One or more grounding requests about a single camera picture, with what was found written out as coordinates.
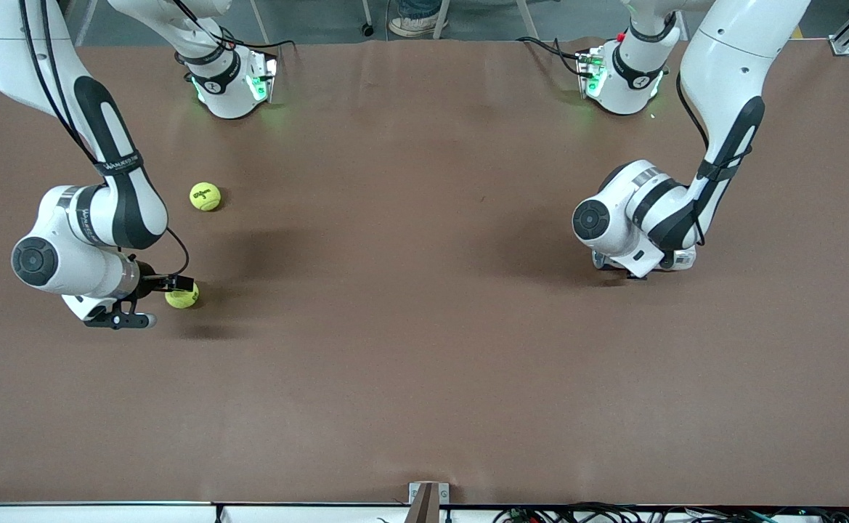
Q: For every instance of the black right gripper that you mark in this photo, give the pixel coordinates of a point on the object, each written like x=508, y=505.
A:
x=147, y=282

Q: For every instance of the yellow tennis ball black logo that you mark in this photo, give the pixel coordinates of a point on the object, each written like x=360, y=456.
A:
x=205, y=196

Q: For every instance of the clear tennis ball can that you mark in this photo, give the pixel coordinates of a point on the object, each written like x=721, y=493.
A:
x=685, y=258

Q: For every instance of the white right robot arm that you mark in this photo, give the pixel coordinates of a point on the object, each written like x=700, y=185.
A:
x=68, y=261

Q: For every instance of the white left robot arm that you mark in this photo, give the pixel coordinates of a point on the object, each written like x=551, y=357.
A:
x=722, y=65

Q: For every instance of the brown paper table cover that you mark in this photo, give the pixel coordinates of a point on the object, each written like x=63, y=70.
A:
x=424, y=363

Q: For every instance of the beige sneaker shoe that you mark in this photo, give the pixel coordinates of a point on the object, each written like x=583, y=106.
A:
x=417, y=25

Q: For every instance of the grey metal camera bracket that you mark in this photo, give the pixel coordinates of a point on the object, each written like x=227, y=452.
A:
x=428, y=497

